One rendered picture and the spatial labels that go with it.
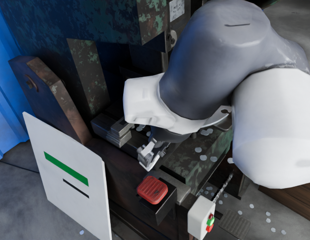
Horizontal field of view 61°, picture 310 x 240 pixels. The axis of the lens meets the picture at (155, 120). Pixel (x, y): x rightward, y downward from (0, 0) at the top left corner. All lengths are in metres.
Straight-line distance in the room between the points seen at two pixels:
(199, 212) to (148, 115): 0.49
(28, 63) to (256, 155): 0.86
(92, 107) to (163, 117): 0.65
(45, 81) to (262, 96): 0.79
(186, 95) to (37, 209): 1.48
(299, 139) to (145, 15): 0.42
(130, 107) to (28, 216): 1.41
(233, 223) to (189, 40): 1.11
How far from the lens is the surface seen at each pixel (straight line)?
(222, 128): 0.78
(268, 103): 0.29
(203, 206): 0.80
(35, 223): 1.67
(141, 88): 0.37
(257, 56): 0.29
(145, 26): 0.59
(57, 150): 1.24
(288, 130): 0.27
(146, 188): 0.68
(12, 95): 1.93
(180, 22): 0.79
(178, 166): 0.85
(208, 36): 0.26
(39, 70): 0.99
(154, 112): 0.35
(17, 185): 1.88
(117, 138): 0.83
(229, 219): 1.31
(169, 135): 0.40
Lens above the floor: 1.33
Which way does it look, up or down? 43 degrees down
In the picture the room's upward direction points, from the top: 7 degrees counter-clockwise
